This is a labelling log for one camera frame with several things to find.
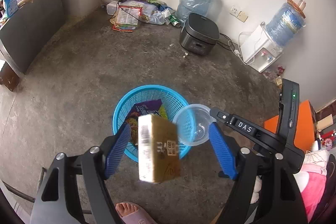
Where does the white wall socket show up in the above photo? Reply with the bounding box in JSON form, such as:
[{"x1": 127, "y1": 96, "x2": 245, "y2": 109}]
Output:
[{"x1": 230, "y1": 6, "x2": 248, "y2": 23}]

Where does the blue water jug on dispenser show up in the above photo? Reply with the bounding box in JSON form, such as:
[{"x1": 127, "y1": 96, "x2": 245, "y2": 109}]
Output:
[{"x1": 265, "y1": 0, "x2": 306, "y2": 48}]

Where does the purple noodle wrapper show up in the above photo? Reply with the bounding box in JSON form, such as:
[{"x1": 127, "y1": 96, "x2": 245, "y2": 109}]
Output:
[{"x1": 125, "y1": 99, "x2": 163, "y2": 146}]

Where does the clear plastic cup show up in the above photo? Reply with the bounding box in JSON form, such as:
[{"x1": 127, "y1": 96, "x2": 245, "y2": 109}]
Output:
[{"x1": 173, "y1": 104, "x2": 215, "y2": 147}]

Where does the black rice cooker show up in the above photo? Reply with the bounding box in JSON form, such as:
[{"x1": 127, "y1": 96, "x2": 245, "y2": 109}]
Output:
[{"x1": 179, "y1": 12, "x2": 220, "y2": 56}]

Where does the empty blue water jug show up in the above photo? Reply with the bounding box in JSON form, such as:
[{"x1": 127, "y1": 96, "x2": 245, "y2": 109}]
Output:
[{"x1": 175, "y1": 0, "x2": 214, "y2": 23}]

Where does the yellow snack wrapper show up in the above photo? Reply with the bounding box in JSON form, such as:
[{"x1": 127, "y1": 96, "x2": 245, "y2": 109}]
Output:
[{"x1": 158, "y1": 105, "x2": 168, "y2": 119}]

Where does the brown gold carton box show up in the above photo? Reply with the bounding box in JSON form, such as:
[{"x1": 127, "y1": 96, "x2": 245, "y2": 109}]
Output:
[{"x1": 138, "y1": 114, "x2": 181, "y2": 184}]

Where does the grey cabinet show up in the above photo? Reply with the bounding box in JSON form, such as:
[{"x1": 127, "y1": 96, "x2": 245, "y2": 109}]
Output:
[{"x1": 1, "y1": 0, "x2": 66, "y2": 75}]

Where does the white water dispenser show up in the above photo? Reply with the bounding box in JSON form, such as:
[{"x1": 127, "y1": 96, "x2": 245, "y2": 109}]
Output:
[{"x1": 240, "y1": 22, "x2": 284, "y2": 73}]

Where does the person's foot in pink slipper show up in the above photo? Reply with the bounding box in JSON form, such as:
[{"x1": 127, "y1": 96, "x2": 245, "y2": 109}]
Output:
[{"x1": 115, "y1": 202, "x2": 157, "y2": 224}]

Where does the pile of papers and bags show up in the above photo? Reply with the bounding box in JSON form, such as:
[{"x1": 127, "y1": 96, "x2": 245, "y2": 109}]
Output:
[{"x1": 106, "y1": 0, "x2": 181, "y2": 32}]

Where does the blue detergent bottle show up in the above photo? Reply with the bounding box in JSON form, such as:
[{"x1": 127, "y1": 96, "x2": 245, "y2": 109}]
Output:
[{"x1": 3, "y1": 0, "x2": 18, "y2": 18}]

